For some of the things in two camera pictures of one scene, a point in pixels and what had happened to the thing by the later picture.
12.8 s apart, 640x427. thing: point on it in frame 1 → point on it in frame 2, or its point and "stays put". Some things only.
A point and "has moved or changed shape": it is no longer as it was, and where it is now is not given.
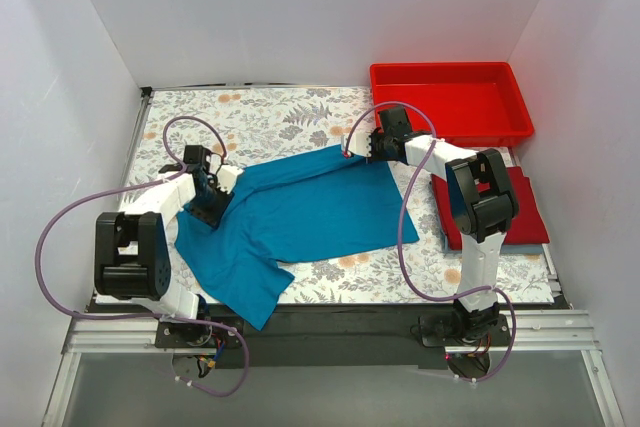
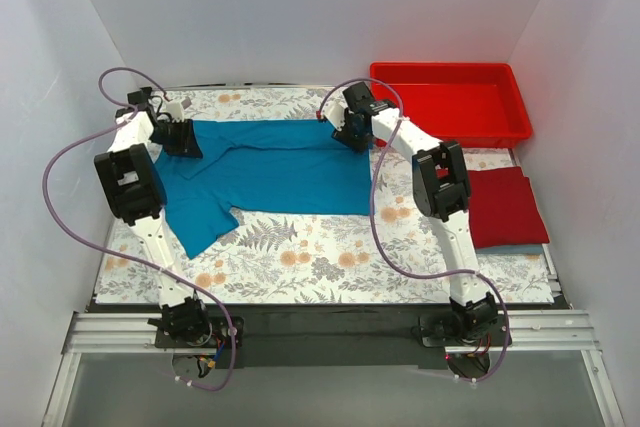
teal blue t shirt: x=314 y=206 has moved or changed shape
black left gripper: x=204 y=213 → x=179 y=136
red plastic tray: x=469 y=103 stays put
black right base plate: x=440 y=331 stays put
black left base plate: x=178 y=334 stays put
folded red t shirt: x=525 y=226 stays put
